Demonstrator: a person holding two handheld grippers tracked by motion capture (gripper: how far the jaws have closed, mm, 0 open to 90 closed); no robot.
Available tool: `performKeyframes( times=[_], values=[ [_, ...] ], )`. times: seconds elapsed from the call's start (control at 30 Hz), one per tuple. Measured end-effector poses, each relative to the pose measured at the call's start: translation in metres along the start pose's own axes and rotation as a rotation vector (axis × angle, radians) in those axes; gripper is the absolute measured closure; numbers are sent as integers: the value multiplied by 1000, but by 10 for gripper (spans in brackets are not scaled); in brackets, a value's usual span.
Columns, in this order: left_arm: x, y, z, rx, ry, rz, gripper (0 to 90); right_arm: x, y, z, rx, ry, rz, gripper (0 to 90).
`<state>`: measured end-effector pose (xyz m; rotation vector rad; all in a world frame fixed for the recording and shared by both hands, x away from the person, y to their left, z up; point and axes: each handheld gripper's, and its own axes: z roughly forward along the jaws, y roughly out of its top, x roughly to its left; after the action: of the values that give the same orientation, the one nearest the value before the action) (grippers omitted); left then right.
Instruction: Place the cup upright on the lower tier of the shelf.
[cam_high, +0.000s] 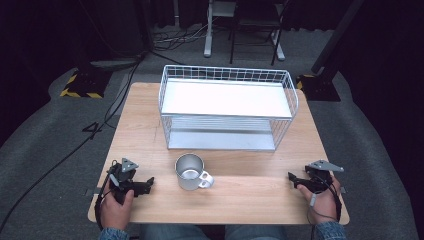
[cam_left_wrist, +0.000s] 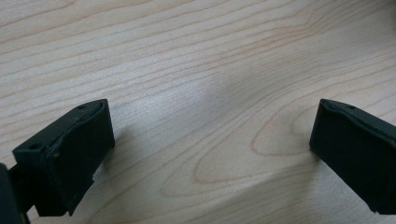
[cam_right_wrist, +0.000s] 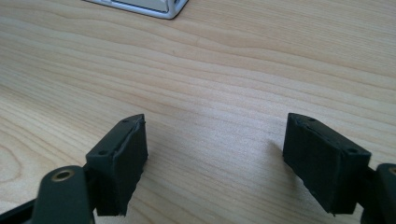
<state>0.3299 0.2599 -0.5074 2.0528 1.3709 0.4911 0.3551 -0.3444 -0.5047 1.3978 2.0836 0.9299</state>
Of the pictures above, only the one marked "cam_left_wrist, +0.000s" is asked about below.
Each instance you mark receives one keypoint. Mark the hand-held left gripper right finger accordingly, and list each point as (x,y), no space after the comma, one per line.
(358,149)

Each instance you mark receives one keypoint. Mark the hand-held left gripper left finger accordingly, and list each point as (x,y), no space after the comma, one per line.
(71,155)

